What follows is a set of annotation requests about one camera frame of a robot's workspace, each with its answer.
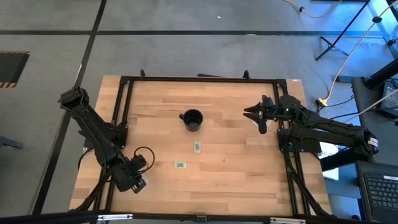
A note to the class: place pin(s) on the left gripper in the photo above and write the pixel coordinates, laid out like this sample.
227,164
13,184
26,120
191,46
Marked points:
124,180

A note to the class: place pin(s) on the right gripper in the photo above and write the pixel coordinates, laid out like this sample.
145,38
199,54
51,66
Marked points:
270,113

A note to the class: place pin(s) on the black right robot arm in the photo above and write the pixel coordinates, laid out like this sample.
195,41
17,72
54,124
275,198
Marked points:
326,127

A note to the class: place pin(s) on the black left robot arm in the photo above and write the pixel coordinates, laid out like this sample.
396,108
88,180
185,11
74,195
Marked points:
93,124

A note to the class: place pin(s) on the green sweetener packet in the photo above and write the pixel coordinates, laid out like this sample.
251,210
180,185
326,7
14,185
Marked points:
180,165
197,147

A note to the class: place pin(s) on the black mug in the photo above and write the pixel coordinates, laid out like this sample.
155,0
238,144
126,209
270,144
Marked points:
191,119

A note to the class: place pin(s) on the white paper sheet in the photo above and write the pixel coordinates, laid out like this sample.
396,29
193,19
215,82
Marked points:
329,154

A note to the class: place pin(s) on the black tripod stand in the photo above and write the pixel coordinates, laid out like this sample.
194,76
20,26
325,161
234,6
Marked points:
332,45

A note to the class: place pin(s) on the grey side table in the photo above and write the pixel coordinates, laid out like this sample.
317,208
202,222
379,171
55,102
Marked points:
370,124

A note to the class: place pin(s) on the grey chair base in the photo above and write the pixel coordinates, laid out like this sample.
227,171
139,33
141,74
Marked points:
9,143

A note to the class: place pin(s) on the black laptop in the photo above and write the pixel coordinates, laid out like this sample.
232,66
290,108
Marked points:
377,193

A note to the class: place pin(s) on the black hazard-edged floor plate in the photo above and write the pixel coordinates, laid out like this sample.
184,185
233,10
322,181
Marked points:
12,68

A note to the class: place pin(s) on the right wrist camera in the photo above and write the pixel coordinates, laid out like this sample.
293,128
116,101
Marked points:
287,104

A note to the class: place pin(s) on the silver metal bracket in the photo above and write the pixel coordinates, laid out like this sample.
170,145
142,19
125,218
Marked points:
115,216
287,220

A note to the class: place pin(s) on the black aluminium table frame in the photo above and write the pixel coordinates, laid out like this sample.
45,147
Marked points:
202,79

